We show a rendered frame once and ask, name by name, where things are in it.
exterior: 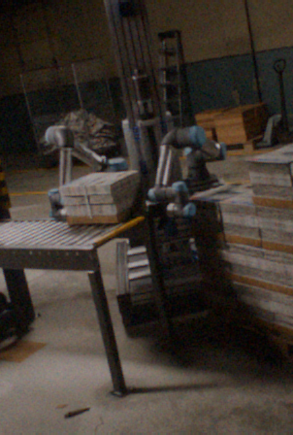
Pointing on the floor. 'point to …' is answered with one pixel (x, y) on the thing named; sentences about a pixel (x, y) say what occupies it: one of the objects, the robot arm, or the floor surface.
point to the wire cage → (79, 121)
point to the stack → (254, 265)
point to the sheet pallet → (235, 125)
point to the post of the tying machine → (5, 217)
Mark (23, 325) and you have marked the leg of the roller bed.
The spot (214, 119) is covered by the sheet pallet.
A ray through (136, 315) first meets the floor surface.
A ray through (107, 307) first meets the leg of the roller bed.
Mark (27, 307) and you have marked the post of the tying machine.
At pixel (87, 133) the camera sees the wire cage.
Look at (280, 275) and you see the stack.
